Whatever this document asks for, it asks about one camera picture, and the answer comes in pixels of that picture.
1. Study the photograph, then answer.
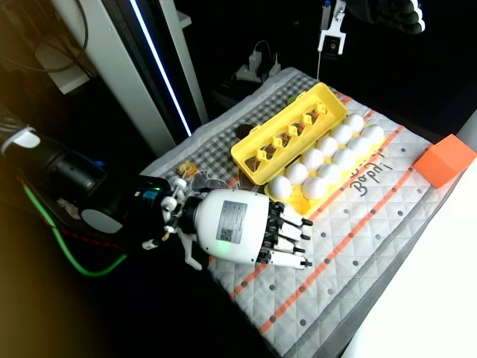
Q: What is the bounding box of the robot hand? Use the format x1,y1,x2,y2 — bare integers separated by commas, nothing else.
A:
346,0,426,35
192,188,314,270

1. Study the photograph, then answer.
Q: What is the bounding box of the orange cube block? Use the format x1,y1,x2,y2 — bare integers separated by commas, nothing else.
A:
413,133,477,189

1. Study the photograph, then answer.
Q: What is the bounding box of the white power strip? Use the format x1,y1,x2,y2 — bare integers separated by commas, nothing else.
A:
234,51,286,84

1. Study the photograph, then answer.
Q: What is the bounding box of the yellow plastic egg carton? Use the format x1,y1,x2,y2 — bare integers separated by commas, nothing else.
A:
230,81,388,217

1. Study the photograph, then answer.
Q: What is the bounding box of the green cable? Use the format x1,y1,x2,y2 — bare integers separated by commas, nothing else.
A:
20,182,128,279

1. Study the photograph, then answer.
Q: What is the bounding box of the small black camera on bracket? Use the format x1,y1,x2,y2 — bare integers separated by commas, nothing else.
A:
316,0,348,57

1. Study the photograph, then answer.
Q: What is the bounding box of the white pillar with blue light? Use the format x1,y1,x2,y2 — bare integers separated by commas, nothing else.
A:
50,0,209,157

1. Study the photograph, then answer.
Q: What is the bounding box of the grey quilt with bear print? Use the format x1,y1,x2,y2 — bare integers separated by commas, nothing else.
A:
139,66,467,358

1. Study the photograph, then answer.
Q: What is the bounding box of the brown round toy cookie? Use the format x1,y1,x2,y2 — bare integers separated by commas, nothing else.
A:
234,122,255,139

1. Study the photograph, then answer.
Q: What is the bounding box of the swirl toy biscuit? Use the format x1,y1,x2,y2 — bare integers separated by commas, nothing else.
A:
177,160,198,178

